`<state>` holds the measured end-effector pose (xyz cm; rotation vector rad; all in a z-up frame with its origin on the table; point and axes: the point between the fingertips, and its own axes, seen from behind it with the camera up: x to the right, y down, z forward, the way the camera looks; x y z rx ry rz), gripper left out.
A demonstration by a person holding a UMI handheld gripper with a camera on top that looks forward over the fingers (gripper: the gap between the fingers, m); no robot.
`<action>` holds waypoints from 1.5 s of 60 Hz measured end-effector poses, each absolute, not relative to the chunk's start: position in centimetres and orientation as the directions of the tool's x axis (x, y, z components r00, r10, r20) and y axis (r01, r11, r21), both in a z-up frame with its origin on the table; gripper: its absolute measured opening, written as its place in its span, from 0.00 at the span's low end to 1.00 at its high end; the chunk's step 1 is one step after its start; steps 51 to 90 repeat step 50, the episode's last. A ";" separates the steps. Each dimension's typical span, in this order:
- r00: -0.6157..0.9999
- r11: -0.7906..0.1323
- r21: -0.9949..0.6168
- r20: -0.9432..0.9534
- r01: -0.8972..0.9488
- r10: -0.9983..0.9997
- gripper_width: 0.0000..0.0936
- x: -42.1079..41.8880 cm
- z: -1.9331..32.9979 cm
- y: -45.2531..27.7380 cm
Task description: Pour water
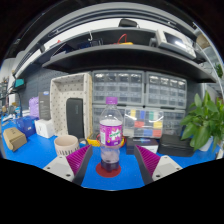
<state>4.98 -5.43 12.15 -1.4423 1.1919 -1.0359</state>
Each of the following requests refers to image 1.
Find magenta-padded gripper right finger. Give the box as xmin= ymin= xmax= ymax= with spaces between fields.
xmin=133 ymin=143 xmax=184 ymax=186

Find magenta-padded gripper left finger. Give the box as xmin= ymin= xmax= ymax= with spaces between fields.
xmin=43 ymin=144 xmax=94 ymax=187

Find clear bottle with purple label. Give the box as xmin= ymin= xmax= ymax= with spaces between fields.
xmin=99 ymin=96 xmax=124 ymax=173

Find beige patterned mug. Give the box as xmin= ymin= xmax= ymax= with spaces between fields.
xmin=53 ymin=134 xmax=81 ymax=158

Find black flat case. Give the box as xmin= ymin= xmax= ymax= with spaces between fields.
xmin=157 ymin=133 xmax=195 ymax=158

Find black box with white label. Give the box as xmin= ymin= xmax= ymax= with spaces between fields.
xmin=125 ymin=137 xmax=160 ymax=155

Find small white box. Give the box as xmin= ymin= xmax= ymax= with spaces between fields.
xmin=34 ymin=118 xmax=55 ymax=139

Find flat round red coaster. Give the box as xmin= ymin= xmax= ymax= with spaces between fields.
xmin=95 ymin=161 xmax=122 ymax=178

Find clear organizer box coloured parts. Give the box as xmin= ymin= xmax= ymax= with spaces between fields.
xmin=123 ymin=108 xmax=165 ymax=139

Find black rectangular device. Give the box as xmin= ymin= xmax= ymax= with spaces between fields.
xmin=65 ymin=97 xmax=85 ymax=139

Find green potted plant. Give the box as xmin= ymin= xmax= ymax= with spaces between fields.
xmin=179 ymin=90 xmax=224 ymax=153

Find blue plastic bin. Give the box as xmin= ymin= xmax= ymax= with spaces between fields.
xmin=15 ymin=115 xmax=38 ymax=138

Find small cardboard box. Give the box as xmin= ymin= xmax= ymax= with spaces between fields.
xmin=2 ymin=127 xmax=28 ymax=153

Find dark grey upright box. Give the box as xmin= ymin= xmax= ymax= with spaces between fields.
xmin=37 ymin=91 xmax=52 ymax=120

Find purple bag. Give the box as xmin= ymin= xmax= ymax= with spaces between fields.
xmin=28 ymin=96 xmax=40 ymax=118

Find white perforated storage basket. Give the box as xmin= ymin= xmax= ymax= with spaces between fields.
xmin=49 ymin=72 xmax=94 ymax=139

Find teal tool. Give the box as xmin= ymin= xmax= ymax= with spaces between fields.
xmin=13 ymin=78 xmax=25 ymax=88

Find white oscilloscope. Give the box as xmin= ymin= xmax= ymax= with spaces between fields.
xmin=154 ymin=29 xmax=198 ymax=60

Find red and yellow test leads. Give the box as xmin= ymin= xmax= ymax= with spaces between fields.
xmin=113 ymin=33 xmax=134 ymax=46

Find white metal shelf unit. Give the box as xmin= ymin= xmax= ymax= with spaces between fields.
xmin=193 ymin=23 xmax=224 ymax=101

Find black object on shelf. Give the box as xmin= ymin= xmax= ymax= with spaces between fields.
xmin=118 ymin=18 xmax=140 ymax=28

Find black wall shelf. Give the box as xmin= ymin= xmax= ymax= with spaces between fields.
xmin=13 ymin=26 xmax=218 ymax=84

